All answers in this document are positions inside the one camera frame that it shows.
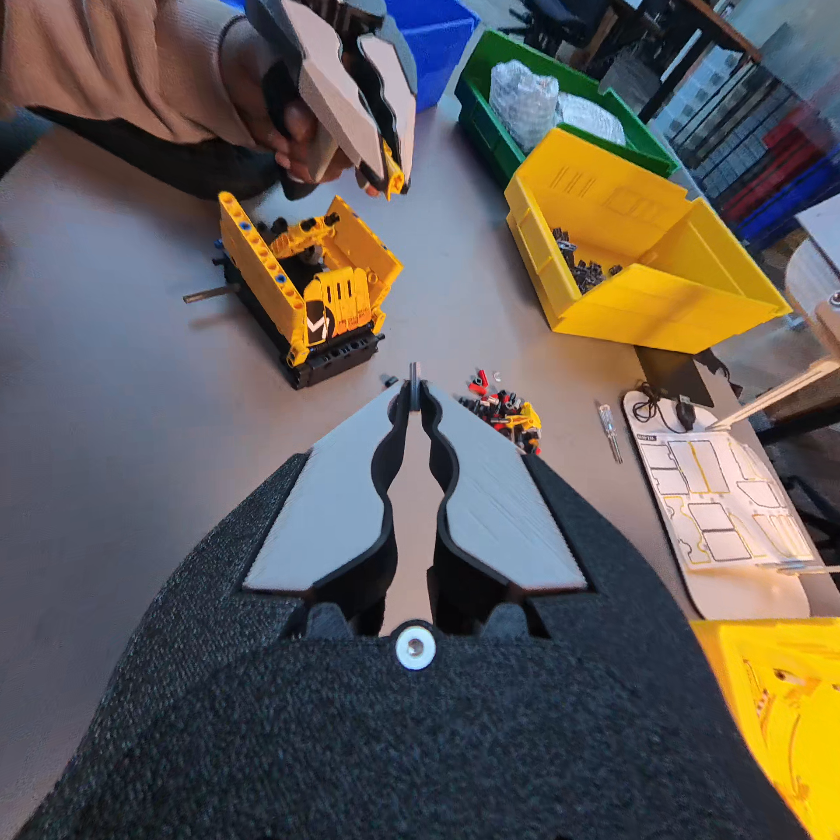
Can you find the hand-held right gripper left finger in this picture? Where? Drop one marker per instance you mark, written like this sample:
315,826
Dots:
321,525

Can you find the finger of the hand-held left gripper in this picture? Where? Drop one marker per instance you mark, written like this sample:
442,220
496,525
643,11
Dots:
399,105
334,92

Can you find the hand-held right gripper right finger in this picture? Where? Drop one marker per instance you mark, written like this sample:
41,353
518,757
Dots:
512,525

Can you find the yellow panel grey connector assembly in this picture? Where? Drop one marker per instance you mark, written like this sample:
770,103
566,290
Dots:
392,174

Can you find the pile of black red pins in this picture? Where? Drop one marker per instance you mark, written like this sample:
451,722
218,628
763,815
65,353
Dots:
489,410

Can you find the yellow toy robot model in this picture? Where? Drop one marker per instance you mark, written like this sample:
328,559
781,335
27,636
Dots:
262,275

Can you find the yellow plastic bin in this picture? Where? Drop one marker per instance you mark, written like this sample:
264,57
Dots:
656,315
787,722

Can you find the person's left forearm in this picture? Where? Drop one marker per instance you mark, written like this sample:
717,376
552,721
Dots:
118,65

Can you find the grey desk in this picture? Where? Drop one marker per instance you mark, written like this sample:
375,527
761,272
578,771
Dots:
131,426

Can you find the person's left hand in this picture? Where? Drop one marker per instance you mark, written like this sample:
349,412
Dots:
249,105

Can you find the blue plastic bin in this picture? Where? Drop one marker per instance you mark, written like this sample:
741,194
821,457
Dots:
433,46

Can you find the green plastic bin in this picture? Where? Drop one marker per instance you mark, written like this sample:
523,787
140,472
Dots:
479,124

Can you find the yellow bent beam piece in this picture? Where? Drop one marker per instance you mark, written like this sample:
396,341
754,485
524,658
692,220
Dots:
528,417

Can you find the clear bubble wrap bundle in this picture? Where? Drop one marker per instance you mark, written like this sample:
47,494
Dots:
590,118
525,105

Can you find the black office chair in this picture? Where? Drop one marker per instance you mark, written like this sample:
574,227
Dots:
558,19

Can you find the white sticker sheet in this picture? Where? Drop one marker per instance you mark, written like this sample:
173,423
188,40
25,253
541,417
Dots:
715,505

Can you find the black flat square pad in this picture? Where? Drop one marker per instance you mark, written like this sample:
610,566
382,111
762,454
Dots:
676,377

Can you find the heap of grey connector pieces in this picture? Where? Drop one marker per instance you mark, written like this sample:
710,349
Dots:
584,269

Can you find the wooden top table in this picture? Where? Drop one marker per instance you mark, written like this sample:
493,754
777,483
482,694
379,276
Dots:
715,23

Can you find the rack of coloured storage bins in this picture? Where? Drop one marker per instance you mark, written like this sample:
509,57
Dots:
768,144

